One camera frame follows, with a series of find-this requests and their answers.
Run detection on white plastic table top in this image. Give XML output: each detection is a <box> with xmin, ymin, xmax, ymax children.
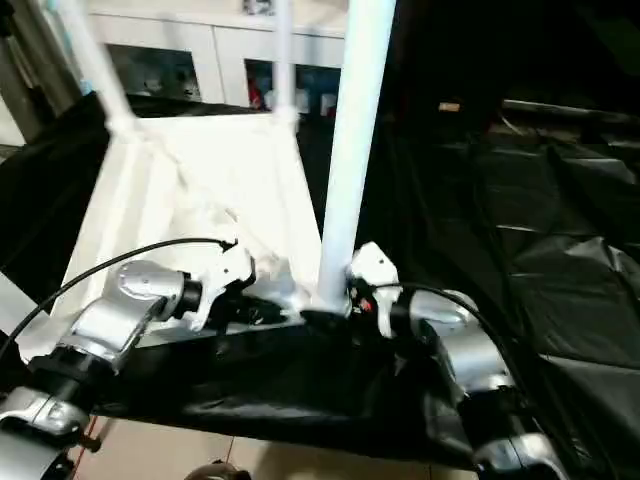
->
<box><xmin>15</xmin><ymin>110</ymin><xmax>327</xmax><ymax>367</ymax></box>

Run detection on white plastic table leg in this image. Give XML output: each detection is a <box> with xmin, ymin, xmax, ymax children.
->
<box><xmin>270</xmin><ymin>0</ymin><xmax>301</xmax><ymax>127</ymax></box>
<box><xmin>0</xmin><ymin>272</ymin><xmax>35</xmax><ymax>337</ymax></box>
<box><xmin>310</xmin><ymin>0</ymin><xmax>399</xmax><ymax>315</ymax></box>
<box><xmin>54</xmin><ymin>0</ymin><xmax>143</xmax><ymax>143</ymax></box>

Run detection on black work mat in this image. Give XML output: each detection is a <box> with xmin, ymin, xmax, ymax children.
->
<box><xmin>0</xmin><ymin>92</ymin><xmax>640</xmax><ymax>471</ymax></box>

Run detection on white glass-door cabinet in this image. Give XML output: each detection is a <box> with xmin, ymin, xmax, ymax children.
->
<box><xmin>85</xmin><ymin>0</ymin><xmax>353</xmax><ymax>115</ymax></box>

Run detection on black flat device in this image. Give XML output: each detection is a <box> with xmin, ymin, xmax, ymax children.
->
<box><xmin>500</xmin><ymin>98</ymin><xmax>640</xmax><ymax>129</ymax></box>

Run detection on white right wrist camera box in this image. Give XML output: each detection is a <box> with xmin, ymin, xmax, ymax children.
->
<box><xmin>346</xmin><ymin>240</ymin><xmax>403</xmax><ymax>341</ymax></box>

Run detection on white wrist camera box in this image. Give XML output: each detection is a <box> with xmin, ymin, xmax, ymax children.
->
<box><xmin>194</xmin><ymin>244</ymin><xmax>258</xmax><ymax>333</ymax></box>
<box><xmin>346</xmin><ymin>240</ymin><xmax>403</xmax><ymax>341</ymax></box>

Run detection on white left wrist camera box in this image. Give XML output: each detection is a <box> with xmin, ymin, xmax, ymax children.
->
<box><xmin>194</xmin><ymin>244</ymin><xmax>258</xmax><ymax>333</ymax></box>

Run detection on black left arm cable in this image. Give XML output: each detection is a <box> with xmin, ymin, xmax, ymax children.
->
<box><xmin>0</xmin><ymin>237</ymin><xmax>241</xmax><ymax>353</ymax></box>

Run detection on grey metal rack frame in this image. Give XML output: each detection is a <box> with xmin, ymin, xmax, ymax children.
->
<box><xmin>0</xmin><ymin>0</ymin><xmax>86</xmax><ymax>141</ymax></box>

